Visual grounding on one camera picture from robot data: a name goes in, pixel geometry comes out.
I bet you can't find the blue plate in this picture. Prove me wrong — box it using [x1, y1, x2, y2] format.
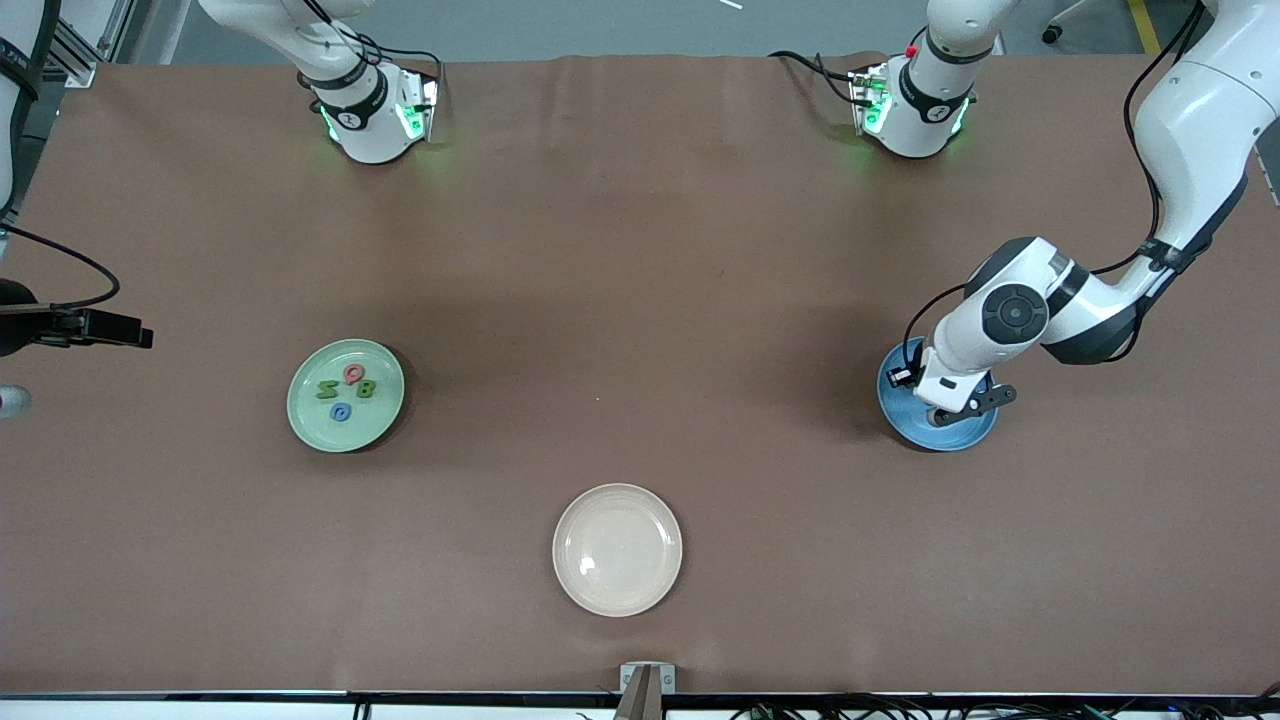
[877, 338, 1000, 452]

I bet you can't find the light green plate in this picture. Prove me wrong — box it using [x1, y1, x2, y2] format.
[287, 339, 406, 453]

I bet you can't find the brown table cover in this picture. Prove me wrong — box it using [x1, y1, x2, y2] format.
[0, 52, 1280, 696]

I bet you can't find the beige plate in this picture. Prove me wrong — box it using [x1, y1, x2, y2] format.
[552, 483, 684, 618]

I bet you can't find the office chair caster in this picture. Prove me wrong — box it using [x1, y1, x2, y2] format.
[1040, 0, 1091, 46]

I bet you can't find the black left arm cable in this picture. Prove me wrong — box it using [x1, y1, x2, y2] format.
[900, 0, 1206, 369]

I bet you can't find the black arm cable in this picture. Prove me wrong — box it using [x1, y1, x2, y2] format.
[0, 0, 121, 311]
[900, 0, 1206, 369]

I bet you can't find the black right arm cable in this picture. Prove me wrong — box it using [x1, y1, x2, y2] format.
[0, 0, 121, 311]

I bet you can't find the aluminium frame post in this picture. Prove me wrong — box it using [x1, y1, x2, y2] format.
[45, 0, 136, 89]

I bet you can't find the black cable bundle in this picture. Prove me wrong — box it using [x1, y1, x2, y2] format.
[730, 695, 1280, 720]

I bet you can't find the black left base cable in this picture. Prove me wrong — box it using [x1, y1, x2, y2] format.
[768, 50, 876, 106]

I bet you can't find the black base cable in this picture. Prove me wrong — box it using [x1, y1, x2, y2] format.
[768, 50, 876, 106]
[300, 0, 444, 111]

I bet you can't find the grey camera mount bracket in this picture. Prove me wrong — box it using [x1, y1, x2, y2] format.
[612, 662, 677, 720]

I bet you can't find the black right base cable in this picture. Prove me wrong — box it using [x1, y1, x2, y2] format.
[300, 0, 444, 111]

